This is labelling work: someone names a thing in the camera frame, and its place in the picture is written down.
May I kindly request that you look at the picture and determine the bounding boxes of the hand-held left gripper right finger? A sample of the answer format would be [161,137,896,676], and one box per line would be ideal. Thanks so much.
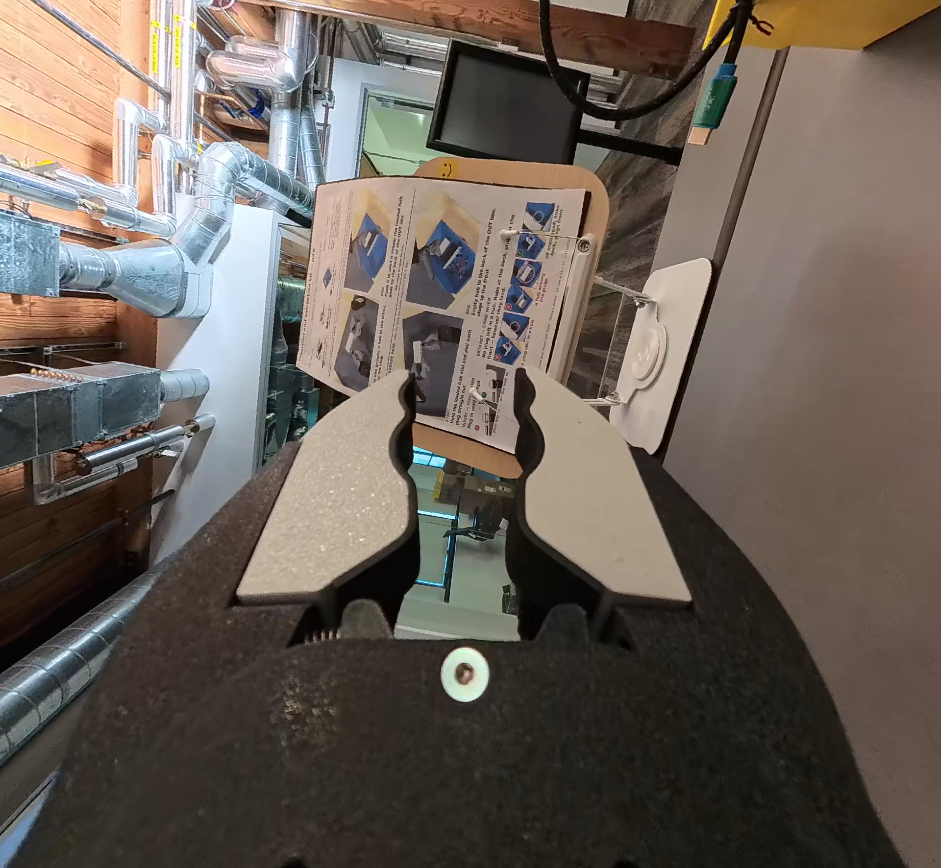
[508,364,695,609]

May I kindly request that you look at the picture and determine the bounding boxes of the instruction sheet on stand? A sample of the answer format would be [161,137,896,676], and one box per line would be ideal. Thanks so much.
[397,153,611,480]

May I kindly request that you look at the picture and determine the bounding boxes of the silver ventilation duct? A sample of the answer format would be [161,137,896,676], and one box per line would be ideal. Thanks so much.
[0,141,317,322]
[111,0,317,149]

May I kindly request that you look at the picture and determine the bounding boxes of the thin braided cable green plugs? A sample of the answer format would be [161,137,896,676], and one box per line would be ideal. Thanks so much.
[539,0,773,152]

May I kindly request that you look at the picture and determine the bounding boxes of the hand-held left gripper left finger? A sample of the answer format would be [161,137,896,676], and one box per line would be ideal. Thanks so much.
[236,367,417,607]

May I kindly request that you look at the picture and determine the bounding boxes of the printed instruction sheet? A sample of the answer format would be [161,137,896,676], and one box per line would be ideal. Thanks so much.
[296,175,598,453]

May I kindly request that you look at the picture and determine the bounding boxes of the white stand base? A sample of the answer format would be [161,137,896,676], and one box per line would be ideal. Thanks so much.
[606,257,717,456]

